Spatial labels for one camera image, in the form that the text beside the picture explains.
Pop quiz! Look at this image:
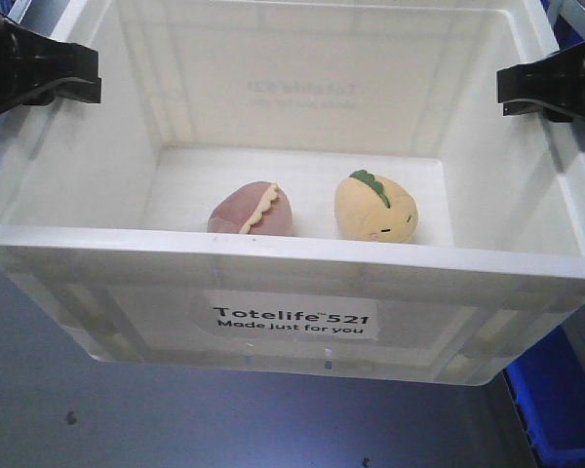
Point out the pink plush egg toy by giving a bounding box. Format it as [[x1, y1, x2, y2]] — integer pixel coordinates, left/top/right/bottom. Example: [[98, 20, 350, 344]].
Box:
[[207, 181, 293, 236]]

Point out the yellow plush leaf toy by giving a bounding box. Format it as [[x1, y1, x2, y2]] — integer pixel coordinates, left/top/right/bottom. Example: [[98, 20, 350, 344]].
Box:
[[334, 170, 418, 243]]

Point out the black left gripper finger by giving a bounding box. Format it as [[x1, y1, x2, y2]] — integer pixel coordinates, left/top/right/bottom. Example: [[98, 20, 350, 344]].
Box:
[[0, 13, 101, 115]]

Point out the white plastic tote box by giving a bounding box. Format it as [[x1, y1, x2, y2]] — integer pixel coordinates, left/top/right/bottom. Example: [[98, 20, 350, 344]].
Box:
[[0, 1, 585, 385]]

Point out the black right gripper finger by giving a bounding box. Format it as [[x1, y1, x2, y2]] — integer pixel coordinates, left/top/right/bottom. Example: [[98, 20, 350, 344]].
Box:
[[496, 41, 585, 123]]

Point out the blue storage bin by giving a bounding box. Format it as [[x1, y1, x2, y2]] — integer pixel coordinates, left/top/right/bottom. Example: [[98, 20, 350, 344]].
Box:
[[505, 305, 585, 467]]

